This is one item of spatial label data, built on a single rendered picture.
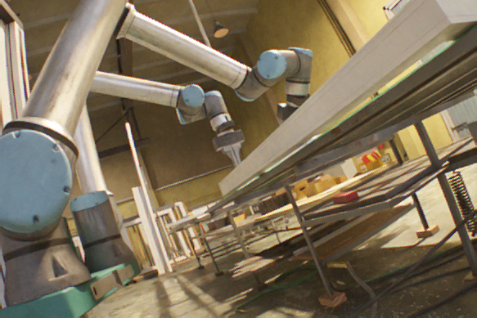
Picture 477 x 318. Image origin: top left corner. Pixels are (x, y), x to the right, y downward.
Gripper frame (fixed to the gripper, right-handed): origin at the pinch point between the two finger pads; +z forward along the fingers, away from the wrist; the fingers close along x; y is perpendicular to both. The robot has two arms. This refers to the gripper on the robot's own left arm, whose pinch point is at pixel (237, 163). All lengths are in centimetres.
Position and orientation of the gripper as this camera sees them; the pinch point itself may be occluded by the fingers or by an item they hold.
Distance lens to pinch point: 142.4
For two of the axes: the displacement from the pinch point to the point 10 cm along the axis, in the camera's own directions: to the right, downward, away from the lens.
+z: 3.7, 9.0, -2.1
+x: -8.8, 2.8, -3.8
